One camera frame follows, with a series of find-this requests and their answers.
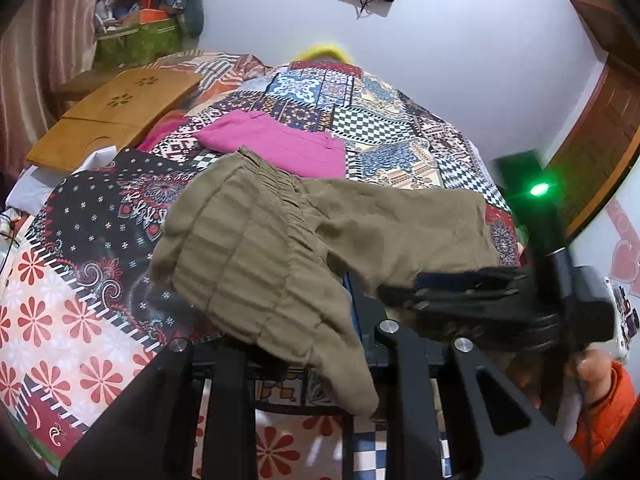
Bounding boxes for brown wooden door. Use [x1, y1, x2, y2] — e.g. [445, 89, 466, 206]
[547, 58, 639, 240]

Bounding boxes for patchwork patterned bedspread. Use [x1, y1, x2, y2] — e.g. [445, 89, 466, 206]
[1, 58, 520, 479]

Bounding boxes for green storage basket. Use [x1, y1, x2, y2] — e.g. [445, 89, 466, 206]
[92, 18, 182, 70]

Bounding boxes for wooden lap desk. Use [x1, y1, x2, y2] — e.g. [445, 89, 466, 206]
[26, 68, 202, 172]

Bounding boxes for olive green pants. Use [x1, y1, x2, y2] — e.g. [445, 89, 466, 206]
[150, 148, 499, 417]

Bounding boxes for wooden bedside stool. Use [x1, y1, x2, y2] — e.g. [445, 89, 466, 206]
[53, 70, 122, 102]

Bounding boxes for striped red curtain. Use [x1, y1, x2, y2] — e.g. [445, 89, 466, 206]
[1, 0, 98, 179]

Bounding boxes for white heart wardrobe door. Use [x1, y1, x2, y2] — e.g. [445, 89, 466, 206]
[570, 165, 639, 364]

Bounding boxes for pink folded garment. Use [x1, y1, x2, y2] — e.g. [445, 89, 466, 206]
[138, 110, 347, 179]

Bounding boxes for wooden upper cabinet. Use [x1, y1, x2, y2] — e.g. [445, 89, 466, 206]
[570, 0, 640, 70]

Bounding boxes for person's right hand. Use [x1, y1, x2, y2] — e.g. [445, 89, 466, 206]
[506, 349, 612, 408]

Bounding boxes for orange jacket sleeve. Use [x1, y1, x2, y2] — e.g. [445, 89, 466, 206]
[570, 361, 637, 470]

